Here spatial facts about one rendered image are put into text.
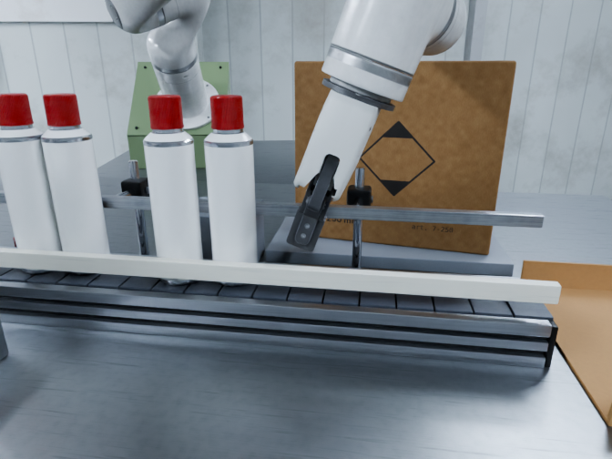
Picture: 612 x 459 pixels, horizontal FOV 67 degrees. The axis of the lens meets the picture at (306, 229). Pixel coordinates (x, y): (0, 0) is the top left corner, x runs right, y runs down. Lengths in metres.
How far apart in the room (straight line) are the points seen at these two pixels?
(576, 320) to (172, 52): 1.01
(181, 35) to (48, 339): 0.83
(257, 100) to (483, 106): 2.88
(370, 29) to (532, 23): 3.52
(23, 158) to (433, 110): 0.51
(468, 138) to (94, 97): 3.24
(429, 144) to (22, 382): 0.56
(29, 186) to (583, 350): 0.62
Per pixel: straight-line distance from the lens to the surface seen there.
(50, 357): 0.56
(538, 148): 4.06
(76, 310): 0.59
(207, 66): 1.54
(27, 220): 0.61
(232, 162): 0.48
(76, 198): 0.57
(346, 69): 0.43
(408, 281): 0.47
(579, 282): 0.71
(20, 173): 0.60
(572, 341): 0.58
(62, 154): 0.56
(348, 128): 0.42
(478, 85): 0.67
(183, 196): 0.51
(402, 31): 0.43
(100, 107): 3.69
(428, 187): 0.69
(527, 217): 0.55
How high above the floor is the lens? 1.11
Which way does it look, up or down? 20 degrees down
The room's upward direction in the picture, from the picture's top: straight up
